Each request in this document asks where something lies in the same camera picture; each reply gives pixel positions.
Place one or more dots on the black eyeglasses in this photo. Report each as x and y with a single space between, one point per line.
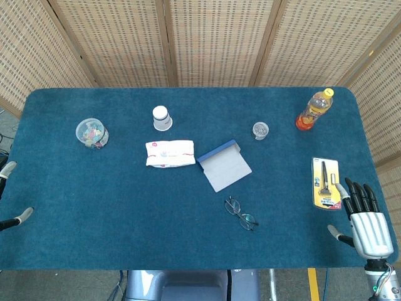
249 218

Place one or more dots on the blue and white glasses box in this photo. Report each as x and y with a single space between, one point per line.
225 169

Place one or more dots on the metal table leg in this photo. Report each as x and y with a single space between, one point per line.
272 285

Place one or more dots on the clear tub of coloured clips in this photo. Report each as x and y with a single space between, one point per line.
91 133

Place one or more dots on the yellow razor blister pack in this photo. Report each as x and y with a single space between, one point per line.
326 185

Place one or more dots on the yellow floor tape strip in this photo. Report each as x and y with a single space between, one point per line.
313 285

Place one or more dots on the orange drink bottle yellow cap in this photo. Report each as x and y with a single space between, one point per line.
313 109

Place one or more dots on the blue-grey robot torso base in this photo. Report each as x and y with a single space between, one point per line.
188 285

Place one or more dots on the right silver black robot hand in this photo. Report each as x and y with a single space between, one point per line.
371 232

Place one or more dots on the small clear jar metal bits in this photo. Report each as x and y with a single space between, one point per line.
260 130

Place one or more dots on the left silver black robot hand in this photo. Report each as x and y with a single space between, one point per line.
11 166

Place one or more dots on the blue felt table cloth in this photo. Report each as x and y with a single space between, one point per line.
125 203

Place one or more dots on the upturned white paper cup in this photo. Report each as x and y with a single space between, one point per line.
162 120

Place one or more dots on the woven bamboo folding screen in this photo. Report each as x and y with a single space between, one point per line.
219 37

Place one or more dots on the white wet wipes pack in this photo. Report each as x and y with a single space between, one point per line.
169 153

